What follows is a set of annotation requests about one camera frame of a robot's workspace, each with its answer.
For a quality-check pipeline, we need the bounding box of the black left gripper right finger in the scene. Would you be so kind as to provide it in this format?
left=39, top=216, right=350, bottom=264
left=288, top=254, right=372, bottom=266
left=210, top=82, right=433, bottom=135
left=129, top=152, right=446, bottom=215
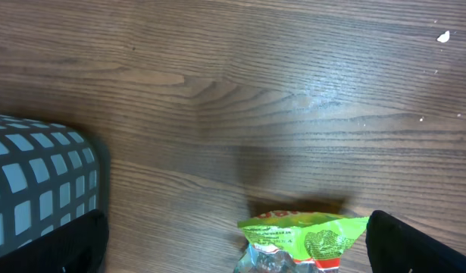
left=365, top=210, right=466, bottom=273

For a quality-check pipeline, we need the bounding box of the white crumb on table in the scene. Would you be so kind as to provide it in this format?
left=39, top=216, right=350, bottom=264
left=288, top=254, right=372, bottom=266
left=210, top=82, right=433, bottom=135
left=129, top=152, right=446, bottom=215
left=436, top=30, right=451, bottom=43

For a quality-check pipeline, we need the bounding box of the green candy bag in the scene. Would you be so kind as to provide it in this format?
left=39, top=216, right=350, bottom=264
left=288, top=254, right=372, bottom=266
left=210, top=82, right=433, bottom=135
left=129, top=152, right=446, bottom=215
left=234, top=211, right=369, bottom=273

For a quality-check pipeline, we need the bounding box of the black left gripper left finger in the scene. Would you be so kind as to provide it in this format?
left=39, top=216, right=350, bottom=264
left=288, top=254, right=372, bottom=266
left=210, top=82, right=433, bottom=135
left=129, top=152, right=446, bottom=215
left=0, top=209, right=109, bottom=273

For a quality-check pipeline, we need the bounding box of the grey plastic mesh basket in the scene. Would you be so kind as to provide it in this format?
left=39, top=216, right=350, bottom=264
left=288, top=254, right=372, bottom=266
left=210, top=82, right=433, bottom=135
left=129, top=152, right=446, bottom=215
left=0, top=115, right=109, bottom=257

